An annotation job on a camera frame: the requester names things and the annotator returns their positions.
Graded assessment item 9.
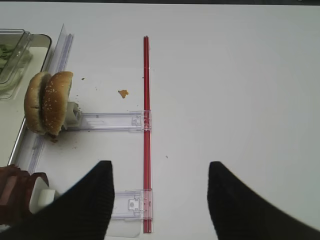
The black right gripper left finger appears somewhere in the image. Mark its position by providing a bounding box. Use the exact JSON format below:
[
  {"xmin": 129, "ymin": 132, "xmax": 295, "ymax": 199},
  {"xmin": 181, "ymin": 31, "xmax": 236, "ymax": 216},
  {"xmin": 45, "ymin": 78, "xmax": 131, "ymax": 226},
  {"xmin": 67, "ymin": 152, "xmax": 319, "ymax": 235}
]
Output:
[{"xmin": 0, "ymin": 160, "xmax": 115, "ymax": 240}]

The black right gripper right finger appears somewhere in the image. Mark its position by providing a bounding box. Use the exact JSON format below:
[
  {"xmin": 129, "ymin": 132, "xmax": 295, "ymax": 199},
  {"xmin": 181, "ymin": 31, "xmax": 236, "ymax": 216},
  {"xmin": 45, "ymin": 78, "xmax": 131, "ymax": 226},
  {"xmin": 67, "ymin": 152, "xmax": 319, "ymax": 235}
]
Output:
[{"xmin": 207, "ymin": 161, "xmax": 320, "ymax": 240}]

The white pusher block meat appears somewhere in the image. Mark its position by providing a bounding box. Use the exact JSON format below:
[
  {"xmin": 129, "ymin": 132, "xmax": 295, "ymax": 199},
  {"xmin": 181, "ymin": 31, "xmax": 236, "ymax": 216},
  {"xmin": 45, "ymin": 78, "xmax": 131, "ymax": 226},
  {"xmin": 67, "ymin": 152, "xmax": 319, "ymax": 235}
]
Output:
[{"xmin": 29, "ymin": 177, "xmax": 60, "ymax": 214}]

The dark red meat patty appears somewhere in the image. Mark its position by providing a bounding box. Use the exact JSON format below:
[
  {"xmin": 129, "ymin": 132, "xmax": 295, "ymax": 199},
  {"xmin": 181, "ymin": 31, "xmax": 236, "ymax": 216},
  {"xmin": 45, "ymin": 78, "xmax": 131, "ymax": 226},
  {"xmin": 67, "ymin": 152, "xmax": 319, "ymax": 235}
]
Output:
[{"xmin": 19, "ymin": 172, "xmax": 49, "ymax": 218}]

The brown bread crumb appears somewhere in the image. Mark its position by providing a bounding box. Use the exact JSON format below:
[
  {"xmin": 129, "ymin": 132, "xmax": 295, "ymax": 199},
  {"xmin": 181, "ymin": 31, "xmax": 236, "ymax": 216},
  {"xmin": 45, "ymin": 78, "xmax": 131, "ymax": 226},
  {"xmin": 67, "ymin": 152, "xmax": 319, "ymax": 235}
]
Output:
[{"xmin": 118, "ymin": 89, "xmax": 129, "ymax": 99}]

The green lettuce in box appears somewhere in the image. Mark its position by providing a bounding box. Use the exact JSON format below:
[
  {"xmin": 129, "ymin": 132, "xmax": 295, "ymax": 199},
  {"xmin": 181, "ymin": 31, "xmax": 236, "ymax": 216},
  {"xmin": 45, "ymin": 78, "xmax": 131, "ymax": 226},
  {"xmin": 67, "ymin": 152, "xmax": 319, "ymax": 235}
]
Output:
[{"xmin": 0, "ymin": 44, "xmax": 14, "ymax": 73}]

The lower right clear crossbar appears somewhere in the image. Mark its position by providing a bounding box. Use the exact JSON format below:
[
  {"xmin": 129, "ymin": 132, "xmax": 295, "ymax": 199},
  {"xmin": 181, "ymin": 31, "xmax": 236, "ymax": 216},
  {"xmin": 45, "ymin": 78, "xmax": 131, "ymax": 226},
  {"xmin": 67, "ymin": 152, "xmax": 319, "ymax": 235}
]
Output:
[{"xmin": 111, "ymin": 189, "xmax": 153, "ymax": 220}]

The clear crossbar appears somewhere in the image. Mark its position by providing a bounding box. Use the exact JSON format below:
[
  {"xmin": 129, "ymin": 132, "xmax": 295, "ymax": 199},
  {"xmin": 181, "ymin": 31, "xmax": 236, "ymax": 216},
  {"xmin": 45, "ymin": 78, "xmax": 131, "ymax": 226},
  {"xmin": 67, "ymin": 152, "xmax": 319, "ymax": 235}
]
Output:
[
  {"xmin": 62, "ymin": 110, "xmax": 152, "ymax": 132},
  {"xmin": 111, "ymin": 189, "xmax": 153, "ymax": 220}
]

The right red strip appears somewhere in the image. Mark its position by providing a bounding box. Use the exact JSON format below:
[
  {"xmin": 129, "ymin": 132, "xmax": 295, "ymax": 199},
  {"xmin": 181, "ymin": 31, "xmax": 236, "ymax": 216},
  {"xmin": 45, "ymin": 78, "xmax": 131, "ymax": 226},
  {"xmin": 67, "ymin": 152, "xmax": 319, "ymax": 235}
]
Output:
[{"xmin": 143, "ymin": 36, "xmax": 152, "ymax": 234}]

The bacon slice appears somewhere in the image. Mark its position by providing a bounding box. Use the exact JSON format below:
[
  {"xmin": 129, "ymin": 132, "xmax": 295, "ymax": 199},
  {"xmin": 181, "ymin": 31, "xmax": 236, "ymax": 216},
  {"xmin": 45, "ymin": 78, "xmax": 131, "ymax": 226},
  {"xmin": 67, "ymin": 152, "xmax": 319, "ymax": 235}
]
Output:
[{"xmin": 0, "ymin": 165, "xmax": 22, "ymax": 226}]

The white pusher block sesame bun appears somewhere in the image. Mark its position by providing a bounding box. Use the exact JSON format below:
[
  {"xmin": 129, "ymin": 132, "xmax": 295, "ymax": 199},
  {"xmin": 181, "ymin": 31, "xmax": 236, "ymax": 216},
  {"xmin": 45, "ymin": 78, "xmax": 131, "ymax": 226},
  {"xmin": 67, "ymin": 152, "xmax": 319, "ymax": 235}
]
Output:
[{"xmin": 63, "ymin": 101, "xmax": 82, "ymax": 130}]

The upper right clear crossbar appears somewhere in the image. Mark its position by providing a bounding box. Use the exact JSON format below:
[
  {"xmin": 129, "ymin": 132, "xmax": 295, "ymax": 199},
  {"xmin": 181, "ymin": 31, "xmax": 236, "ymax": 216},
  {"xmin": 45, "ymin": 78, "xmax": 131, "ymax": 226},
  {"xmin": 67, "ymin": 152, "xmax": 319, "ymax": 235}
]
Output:
[{"xmin": 62, "ymin": 110, "xmax": 152, "ymax": 132}]

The silver metal tray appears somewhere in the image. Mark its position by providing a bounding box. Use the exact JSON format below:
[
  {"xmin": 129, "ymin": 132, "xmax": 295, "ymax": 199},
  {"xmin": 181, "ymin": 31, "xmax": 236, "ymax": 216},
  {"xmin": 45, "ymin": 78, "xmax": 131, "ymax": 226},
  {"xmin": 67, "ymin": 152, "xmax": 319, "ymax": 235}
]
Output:
[{"xmin": 0, "ymin": 34, "xmax": 52, "ymax": 167}]

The sesame bun right half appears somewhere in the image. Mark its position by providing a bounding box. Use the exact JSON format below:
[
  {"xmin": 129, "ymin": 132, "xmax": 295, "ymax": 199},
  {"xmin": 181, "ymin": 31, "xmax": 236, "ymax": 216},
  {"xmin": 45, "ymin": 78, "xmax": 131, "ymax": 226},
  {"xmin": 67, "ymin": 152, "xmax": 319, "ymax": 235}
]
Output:
[{"xmin": 42, "ymin": 71, "xmax": 74, "ymax": 136}]

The sesame bun half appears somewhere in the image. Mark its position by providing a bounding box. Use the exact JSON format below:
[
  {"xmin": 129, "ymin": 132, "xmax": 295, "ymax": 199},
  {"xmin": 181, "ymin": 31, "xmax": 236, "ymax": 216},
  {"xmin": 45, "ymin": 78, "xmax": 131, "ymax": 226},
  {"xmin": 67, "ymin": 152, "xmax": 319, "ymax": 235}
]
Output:
[
  {"xmin": 42, "ymin": 71, "xmax": 74, "ymax": 136},
  {"xmin": 24, "ymin": 71, "xmax": 51, "ymax": 135}
]

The sesame bun left half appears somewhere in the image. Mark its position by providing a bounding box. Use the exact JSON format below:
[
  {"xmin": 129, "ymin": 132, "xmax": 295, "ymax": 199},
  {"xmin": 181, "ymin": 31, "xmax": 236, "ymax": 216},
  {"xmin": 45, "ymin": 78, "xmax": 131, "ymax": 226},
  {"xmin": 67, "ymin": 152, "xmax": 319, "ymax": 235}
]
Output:
[{"xmin": 24, "ymin": 71, "xmax": 51, "ymax": 135}]

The clear plastic salad box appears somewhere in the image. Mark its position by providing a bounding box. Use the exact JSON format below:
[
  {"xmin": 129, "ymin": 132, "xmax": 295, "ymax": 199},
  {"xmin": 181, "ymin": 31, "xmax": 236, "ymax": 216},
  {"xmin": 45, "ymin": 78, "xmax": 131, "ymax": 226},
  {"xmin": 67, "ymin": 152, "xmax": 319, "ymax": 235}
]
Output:
[{"xmin": 0, "ymin": 28, "xmax": 34, "ymax": 100}]

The right clear long rail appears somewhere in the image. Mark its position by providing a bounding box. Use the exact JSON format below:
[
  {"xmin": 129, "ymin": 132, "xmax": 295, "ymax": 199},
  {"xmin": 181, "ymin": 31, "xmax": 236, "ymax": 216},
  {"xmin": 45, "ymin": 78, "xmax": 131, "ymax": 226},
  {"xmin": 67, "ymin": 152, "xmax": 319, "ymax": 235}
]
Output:
[{"xmin": 27, "ymin": 26, "xmax": 74, "ymax": 174}]

